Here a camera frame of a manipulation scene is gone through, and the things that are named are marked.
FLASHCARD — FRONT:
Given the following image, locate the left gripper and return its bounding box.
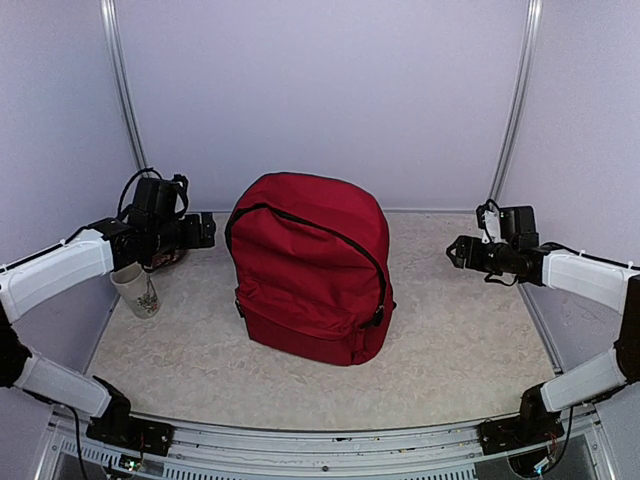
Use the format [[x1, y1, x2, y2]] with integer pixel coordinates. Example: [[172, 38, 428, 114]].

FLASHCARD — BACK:
[[149, 211, 215, 255]]

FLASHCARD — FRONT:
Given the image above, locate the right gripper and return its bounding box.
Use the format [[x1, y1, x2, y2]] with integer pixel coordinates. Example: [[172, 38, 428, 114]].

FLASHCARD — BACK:
[[445, 234, 518, 274]]

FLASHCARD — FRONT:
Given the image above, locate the red student backpack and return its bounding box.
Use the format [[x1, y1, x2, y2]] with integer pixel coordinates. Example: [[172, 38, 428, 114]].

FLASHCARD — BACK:
[[224, 172, 396, 366]]

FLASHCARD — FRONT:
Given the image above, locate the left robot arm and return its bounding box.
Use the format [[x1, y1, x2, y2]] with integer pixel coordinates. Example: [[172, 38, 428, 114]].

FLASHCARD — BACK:
[[1, 168, 216, 445]]

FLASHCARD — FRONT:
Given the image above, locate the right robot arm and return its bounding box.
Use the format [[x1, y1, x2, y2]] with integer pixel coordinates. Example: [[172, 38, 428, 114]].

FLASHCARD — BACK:
[[446, 199, 639, 444]]

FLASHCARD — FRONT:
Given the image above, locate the red floral round tin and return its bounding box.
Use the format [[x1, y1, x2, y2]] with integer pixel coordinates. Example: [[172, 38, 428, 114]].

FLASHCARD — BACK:
[[147, 250, 187, 272]]

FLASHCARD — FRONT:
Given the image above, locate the floral ceramic mug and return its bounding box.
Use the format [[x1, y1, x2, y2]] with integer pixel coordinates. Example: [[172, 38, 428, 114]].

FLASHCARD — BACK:
[[110, 263, 160, 319]]

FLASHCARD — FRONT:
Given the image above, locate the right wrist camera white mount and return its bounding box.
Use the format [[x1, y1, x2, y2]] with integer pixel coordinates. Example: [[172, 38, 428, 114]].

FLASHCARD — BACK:
[[476, 198, 515, 244]]

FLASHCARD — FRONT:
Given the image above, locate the aluminium front rail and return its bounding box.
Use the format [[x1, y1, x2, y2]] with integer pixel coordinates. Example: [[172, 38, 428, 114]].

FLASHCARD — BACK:
[[28, 406, 622, 479]]

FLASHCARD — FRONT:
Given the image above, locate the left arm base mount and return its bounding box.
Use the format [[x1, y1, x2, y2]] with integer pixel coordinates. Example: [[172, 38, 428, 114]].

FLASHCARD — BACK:
[[86, 376, 174, 457]]

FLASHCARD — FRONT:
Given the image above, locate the left aluminium corner post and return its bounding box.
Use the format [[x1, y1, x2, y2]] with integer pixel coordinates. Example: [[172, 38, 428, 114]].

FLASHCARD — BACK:
[[99, 0, 149, 170]]

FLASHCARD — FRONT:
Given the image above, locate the aluminium corner post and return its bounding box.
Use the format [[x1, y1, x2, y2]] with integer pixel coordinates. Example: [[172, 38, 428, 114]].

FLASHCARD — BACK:
[[489, 0, 543, 200], [99, 0, 149, 170]]

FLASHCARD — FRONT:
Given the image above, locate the right aluminium corner post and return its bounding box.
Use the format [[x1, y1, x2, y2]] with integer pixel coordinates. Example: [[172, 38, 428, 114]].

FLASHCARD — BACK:
[[489, 0, 543, 200]]

